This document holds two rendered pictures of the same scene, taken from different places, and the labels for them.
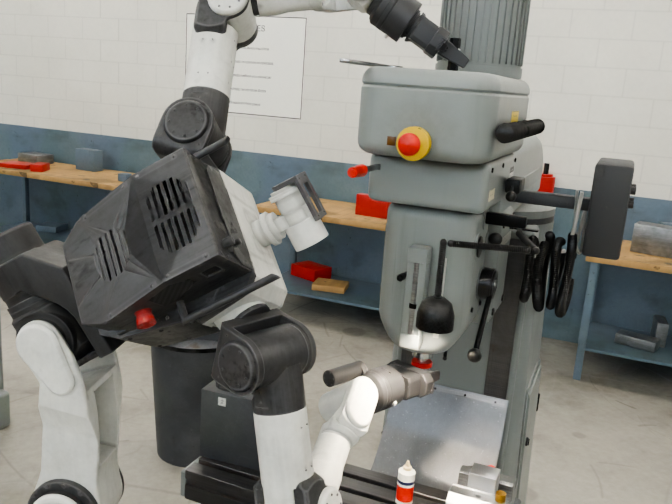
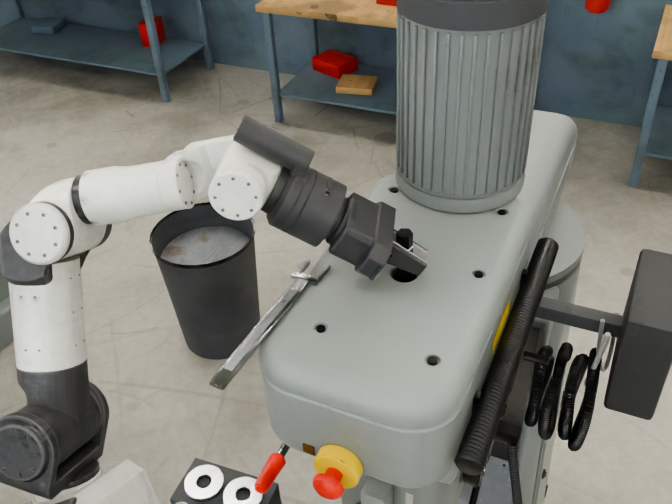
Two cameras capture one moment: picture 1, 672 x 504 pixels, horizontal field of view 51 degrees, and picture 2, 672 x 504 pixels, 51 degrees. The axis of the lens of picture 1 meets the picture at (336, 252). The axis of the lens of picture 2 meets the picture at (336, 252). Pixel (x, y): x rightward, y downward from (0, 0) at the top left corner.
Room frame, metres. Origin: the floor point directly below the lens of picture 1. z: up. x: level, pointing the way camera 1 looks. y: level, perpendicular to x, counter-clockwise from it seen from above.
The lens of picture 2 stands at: (0.75, -0.19, 2.51)
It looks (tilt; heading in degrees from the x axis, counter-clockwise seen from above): 38 degrees down; 5
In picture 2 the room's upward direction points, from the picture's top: 4 degrees counter-clockwise
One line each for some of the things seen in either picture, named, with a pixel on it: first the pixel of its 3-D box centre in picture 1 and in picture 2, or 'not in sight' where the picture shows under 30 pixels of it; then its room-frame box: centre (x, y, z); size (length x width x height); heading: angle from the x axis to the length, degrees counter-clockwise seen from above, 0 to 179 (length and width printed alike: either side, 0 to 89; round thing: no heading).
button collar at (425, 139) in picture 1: (413, 143); (338, 466); (1.27, -0.12, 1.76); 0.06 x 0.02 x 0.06; 68
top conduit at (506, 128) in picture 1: (521, 129); (511, 337); (1.46, -0.36, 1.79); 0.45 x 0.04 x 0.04; 158
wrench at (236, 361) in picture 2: (370, 64); (271, 318); (1.39, -0.04, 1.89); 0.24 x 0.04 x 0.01; 156
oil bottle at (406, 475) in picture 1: (405, 481); not in sight; (1.50, -0.20, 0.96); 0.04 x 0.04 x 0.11
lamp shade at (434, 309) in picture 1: (435, 312); not in sight; (1.29, -0.20, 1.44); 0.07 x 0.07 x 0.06
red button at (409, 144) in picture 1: (410, 144); (330, 482); (1.25, -0.12, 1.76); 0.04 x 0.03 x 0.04; 68
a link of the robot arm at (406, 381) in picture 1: (394, 384); not in sight; (1.42, -0.14, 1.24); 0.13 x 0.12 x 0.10; 46
